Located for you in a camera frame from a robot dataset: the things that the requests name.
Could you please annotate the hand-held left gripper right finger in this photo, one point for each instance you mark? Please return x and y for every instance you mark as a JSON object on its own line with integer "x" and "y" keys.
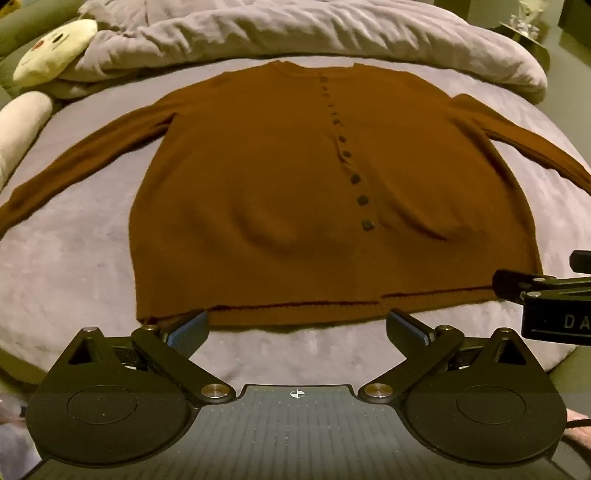
{"x": 409, "y": 329}

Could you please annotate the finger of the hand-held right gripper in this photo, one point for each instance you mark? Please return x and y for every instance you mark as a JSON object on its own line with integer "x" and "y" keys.
{"x": 581, "y": 261}
{"x": 515, "y": 281}

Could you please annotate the yellow plush toy with face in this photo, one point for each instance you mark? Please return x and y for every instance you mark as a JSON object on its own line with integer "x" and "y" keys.
{"x": 57, "y": 48}

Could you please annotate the brown buttoned cardigan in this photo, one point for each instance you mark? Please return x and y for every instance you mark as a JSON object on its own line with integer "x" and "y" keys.
{"x": 277, "y": 184}

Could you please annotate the glass ornament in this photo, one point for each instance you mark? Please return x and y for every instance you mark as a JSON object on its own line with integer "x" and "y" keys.
{"x": 525, "y": 14}

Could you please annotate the crumpled grey duvet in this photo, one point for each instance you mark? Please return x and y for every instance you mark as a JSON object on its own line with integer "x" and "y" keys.
{"x": 286, "y": 32}

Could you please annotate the cream bolster pillow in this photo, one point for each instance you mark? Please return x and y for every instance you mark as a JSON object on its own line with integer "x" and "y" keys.
{"x": 23, "y": 124}

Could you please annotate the green cushion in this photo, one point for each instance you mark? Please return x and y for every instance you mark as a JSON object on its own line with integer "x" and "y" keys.
{"x": 27, "y": 32}

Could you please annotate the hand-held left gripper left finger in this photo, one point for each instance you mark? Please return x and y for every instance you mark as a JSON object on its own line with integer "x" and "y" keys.
{"x": 188, "y": 331}

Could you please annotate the bedside table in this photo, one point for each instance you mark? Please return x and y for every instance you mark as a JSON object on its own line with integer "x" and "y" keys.
{"x": 531, "y": 41}

